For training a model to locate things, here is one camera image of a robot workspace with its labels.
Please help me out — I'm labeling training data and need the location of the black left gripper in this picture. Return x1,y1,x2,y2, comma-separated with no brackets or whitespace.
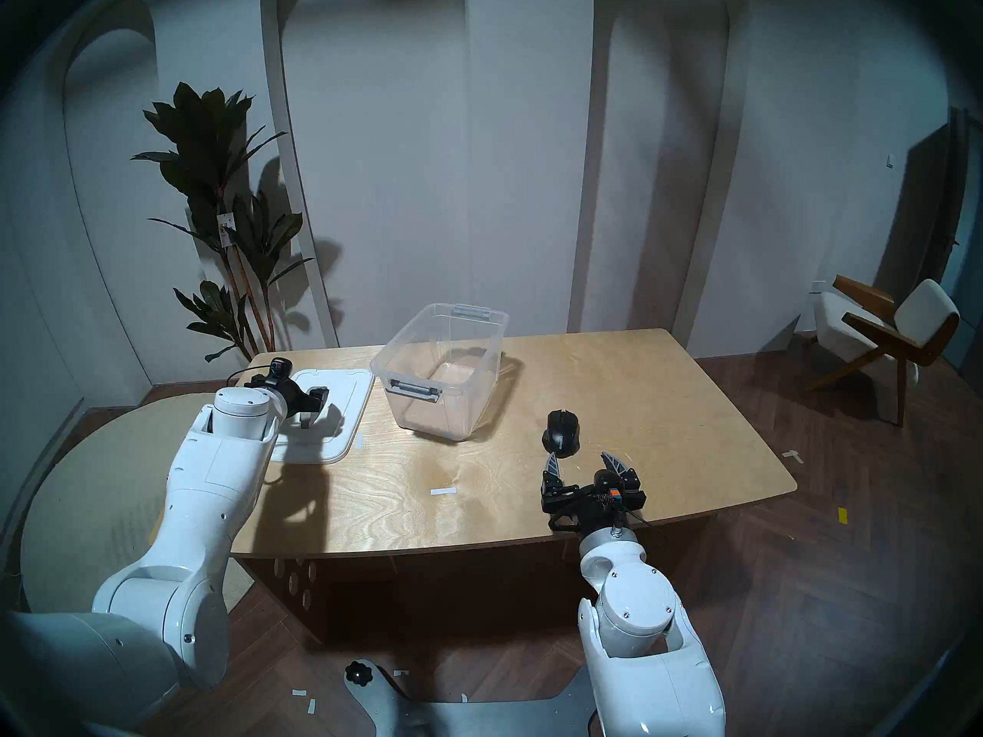
283,378,329,423

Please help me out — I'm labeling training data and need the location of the clear plastic storage container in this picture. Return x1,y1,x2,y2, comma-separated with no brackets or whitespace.
370,303,509,442

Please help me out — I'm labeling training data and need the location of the black computer mouse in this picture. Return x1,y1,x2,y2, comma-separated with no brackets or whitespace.
541,410,581,458

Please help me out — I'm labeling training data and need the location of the grey metal robot base plate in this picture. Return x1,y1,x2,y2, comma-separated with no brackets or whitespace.
343,659,596,737

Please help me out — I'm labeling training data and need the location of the tall dark green plant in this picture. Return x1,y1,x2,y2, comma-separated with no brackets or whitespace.
131,83,316,364

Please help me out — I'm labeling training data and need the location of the light wooden table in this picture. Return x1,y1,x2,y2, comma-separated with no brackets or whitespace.
230,329,798,644

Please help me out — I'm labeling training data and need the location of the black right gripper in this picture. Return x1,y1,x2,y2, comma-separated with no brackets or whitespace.
542,452,644,538

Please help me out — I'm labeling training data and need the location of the white lid with grey handle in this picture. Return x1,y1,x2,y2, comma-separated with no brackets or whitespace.
269,368,375,465

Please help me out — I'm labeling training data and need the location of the white wooden armchair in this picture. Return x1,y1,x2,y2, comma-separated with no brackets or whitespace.
805,275,961,427

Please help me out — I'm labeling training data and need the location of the round beige rug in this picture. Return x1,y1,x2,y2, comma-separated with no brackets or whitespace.
21,392,256,617

